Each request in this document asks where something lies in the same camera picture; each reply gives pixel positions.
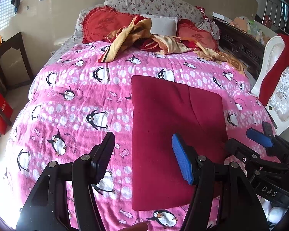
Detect dark red fleece garment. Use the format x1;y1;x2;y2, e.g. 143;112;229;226
131;74;230;212

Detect white gloved right hand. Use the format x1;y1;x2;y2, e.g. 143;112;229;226
260;197;288;225

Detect bare left hand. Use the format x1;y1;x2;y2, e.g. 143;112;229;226
119;222;148;231

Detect white upholstered chair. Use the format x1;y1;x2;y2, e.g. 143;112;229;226
252;35;289;135

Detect red cloth on chair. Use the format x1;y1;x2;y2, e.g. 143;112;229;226
258;34;289;106

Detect pink penguin bed quilt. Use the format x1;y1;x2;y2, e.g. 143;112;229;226
0;41;269;230

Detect dark carved wooden cabinet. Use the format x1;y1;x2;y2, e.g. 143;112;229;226
213;19;265;80

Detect right red heart cushion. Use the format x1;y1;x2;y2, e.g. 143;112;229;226
176;19;218;50

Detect red heart cushion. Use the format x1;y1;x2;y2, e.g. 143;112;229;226
176;19;218;50
82;6;138;44

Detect dark wooden side table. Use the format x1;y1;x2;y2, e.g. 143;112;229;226
0;32;34;90

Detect small white pillow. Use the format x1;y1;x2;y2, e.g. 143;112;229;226
141;15;178;37

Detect yellow red striped blanket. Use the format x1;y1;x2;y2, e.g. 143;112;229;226
98;16;245;75

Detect left red heart cushion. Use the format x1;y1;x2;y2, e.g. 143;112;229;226
82;6;138;44

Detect floral grey pillow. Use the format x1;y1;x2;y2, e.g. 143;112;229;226
73;0;220;41

